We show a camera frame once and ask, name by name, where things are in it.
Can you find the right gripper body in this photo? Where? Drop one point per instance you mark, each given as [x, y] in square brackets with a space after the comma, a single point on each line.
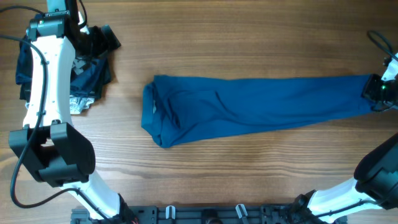
[381, 91]

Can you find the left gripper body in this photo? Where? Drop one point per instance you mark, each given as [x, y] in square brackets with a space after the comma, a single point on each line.
[96, 44]

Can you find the blue polo shirt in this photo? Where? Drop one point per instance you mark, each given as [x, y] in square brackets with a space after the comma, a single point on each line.
[177, 110]

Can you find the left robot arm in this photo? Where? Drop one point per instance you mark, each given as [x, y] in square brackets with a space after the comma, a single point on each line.
[48, 145]

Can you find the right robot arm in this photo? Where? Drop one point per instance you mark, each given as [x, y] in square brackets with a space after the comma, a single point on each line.
[374, 182]

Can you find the black folded garment underneath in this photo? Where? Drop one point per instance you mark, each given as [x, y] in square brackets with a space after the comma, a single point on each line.
[59, 61]

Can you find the navy folded garment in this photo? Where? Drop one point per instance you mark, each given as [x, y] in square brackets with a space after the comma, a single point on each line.
[88, 83]

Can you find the light blue folded jeans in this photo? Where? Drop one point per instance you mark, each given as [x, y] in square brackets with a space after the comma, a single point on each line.
[79, 104]

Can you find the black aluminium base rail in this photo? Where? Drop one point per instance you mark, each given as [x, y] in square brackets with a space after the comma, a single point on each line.
[264, 214]

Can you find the left white clip on rail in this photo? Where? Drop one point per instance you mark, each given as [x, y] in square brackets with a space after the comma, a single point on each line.
[170, 212]

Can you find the white clip on rail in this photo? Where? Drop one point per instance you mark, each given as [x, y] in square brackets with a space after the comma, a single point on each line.
[170, 212]
[242, 213]

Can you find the right white clip on rail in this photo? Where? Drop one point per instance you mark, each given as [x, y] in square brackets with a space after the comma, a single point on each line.
[242, 213]

